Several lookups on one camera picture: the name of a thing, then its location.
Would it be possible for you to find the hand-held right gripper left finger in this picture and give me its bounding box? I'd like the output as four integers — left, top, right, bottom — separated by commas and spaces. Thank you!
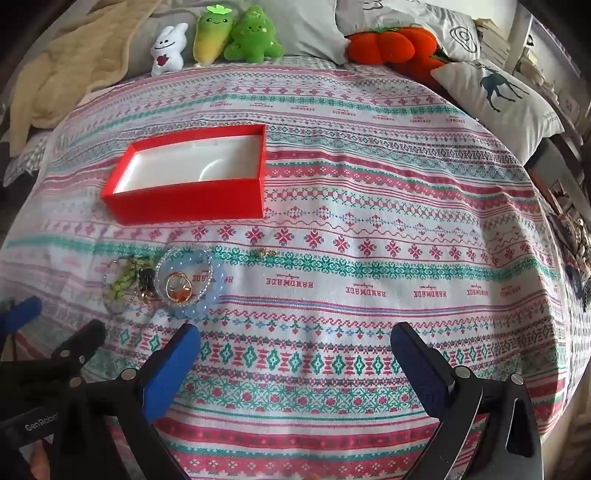
48, 323, 201, 480

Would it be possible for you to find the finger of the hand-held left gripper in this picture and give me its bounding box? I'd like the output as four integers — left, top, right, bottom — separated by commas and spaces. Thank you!
46, 319, 107, 374
0, 296, 43, 342

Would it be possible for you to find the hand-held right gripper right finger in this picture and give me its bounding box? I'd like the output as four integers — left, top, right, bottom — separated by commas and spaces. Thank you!
390, 322, 542, 480

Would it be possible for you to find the green braided cord bracelet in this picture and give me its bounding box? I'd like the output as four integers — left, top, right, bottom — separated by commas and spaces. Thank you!
108, 258, 139, 301

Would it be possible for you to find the small pearl bead bracelet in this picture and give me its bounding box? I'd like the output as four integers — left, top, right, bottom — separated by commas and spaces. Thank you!
154, 251, 215, 308

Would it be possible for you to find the gold ring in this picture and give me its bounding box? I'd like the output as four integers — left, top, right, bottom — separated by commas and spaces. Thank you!
165, 272, 192, 301

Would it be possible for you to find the light blue bead bracelet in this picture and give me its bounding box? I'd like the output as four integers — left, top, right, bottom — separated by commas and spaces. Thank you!
157, 247, 232, 319

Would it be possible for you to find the red jewelry box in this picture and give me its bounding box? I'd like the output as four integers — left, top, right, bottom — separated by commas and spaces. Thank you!
102, 124, 267, 226

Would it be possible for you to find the patterned knit-print bedspread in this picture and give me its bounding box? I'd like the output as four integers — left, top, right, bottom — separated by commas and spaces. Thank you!
0, 55, 578, 480

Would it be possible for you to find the grey checked sheet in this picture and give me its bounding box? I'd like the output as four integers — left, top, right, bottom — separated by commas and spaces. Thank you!
2, 131, 51, 185

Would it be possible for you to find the dark furniture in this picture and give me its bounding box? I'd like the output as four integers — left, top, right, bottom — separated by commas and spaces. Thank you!
526, 138, 591, 222

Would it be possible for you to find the beige fleece blanket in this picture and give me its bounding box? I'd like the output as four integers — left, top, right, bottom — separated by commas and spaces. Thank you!
8, 0, 185, 144

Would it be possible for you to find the deer print pillow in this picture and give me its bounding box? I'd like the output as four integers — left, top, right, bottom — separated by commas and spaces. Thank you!
430, 59, 565, 164

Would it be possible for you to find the white bunny plush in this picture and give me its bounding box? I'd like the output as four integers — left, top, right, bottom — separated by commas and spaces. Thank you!
151, 24, 189, 77

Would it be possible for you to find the orange persimmon plush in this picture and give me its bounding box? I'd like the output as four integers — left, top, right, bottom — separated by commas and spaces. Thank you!
346, 25, 458, 79

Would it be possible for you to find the green yellow carrot plush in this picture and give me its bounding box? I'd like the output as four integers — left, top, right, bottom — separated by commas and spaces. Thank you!
192, 4, 238, 65

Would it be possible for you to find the green tree plush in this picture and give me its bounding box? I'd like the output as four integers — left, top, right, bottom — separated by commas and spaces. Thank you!
224, 4, 284, 63

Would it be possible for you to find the white doodle print pillow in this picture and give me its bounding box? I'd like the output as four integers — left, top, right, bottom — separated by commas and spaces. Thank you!
335, 0, 481, 63

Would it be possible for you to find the grey pillow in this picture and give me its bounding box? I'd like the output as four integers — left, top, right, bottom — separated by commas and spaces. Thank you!
259, 0, 352, 65

